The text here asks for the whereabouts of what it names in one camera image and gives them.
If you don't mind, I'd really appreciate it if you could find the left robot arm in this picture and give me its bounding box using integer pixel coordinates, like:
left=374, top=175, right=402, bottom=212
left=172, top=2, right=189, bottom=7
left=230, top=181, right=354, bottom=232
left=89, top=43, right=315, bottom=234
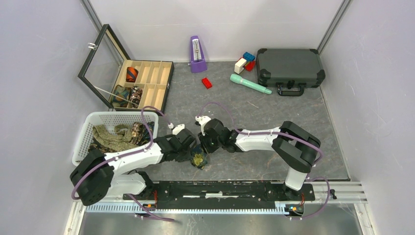
left=69, top=128, right=197, bottom=206

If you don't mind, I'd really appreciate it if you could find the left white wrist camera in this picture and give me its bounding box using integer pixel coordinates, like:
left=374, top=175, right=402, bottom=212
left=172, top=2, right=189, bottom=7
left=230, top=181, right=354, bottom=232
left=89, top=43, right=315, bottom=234
left=168, top=123, right=185, bottom=135

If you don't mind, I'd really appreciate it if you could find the teal patterned rolled tie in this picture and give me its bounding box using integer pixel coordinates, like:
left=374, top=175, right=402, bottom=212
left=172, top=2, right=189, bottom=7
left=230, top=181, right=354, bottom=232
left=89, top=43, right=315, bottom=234
left=112, top=85, right=131, bottom=108

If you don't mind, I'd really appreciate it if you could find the dark floral rolled tie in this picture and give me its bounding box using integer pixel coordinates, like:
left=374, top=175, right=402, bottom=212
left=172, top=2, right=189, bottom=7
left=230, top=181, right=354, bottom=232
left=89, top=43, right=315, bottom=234
left=129, top=86, right=143, bottom=108

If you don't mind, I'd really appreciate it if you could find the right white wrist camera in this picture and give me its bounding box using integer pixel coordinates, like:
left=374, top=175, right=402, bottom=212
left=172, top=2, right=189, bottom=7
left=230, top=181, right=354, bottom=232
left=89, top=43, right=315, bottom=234
left=195, top=116, right=211, bottom=136

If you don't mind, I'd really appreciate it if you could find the olive green tie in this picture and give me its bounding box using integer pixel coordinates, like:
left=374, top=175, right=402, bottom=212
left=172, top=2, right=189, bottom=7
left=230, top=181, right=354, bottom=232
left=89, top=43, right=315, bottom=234
left=92, top=124, right=139, bottom=152

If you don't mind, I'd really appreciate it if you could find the dark grey carrying case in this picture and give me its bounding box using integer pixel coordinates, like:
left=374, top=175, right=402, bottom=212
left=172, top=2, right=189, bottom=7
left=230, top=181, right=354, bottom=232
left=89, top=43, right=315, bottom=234
left=256, top=48, right=326, bottom=96

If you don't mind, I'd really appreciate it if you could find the mint green flashlight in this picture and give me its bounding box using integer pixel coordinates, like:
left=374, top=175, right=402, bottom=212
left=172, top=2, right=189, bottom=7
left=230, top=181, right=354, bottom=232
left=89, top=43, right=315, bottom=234
left=230, top=74, right=272, bottom=94

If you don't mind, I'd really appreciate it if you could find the white plastic basket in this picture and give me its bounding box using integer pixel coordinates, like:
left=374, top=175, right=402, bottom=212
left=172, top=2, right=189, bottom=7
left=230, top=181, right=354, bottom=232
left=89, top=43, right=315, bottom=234
left=72, top=112, right=159, bottom=166

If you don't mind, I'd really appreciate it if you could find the blue toy brick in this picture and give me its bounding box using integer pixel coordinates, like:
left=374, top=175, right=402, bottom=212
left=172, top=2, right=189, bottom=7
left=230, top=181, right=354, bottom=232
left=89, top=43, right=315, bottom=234
left=243, top=52, right=255, bottom=62

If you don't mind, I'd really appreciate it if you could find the purple metronome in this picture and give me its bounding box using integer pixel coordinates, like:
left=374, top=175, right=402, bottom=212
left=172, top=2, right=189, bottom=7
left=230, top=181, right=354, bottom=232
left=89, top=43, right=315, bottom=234
left=189, top=36, right=207, bottom=73

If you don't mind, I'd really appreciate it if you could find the wooden tie organizer box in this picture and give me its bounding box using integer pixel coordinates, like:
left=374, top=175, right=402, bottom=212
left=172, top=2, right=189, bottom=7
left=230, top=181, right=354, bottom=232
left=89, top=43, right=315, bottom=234
left=78, top=24, right=174, bottom=111

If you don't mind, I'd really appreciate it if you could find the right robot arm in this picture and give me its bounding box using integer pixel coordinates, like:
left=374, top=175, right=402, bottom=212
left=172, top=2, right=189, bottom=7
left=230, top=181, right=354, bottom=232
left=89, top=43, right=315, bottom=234
left=195, top=116, right=321, bottom=200

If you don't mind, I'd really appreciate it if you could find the navy yellow floral tie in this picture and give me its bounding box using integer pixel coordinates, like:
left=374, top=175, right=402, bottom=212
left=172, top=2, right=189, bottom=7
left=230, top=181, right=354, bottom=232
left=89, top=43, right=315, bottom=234
left=190, top=144, right=208, bottom=170

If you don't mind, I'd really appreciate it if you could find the red toy brick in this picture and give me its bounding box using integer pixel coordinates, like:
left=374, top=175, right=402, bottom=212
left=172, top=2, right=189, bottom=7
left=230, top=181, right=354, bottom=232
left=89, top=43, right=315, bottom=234
left=201, top=77, right=212, bottom=89

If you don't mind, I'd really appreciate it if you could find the white toy block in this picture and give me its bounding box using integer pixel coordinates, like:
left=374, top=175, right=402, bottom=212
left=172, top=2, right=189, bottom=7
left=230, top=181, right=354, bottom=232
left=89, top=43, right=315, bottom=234
left=234, top=57, right=248, bottom=74

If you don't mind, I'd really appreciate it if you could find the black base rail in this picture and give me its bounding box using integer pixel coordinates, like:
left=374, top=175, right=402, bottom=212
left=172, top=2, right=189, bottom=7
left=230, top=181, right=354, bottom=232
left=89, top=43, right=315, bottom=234
left=134, top=181, right=316, bottom=210

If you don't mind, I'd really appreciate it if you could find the red toy block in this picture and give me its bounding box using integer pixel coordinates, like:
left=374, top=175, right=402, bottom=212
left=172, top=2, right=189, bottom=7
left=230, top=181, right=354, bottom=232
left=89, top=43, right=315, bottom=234
left=244, top=61, right=256, bottom=71

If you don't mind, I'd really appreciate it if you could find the orange navy rolled tie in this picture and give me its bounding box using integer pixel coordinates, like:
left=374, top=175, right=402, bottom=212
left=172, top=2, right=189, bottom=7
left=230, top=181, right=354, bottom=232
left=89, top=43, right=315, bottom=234
left=126, top=67, right=139, bottom=83

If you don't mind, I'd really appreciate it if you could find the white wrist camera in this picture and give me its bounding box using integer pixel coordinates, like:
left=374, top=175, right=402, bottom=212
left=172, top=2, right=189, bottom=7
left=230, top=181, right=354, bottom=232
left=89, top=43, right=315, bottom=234
left=195, top=116, right=211, bottom=136
left=168, top=123, right=185, bottom=135

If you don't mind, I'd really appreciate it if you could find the blue striped tie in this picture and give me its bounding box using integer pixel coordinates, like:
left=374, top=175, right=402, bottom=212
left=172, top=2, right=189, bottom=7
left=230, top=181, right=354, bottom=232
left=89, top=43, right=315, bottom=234
left=142, top=121, right=155, bottom=144

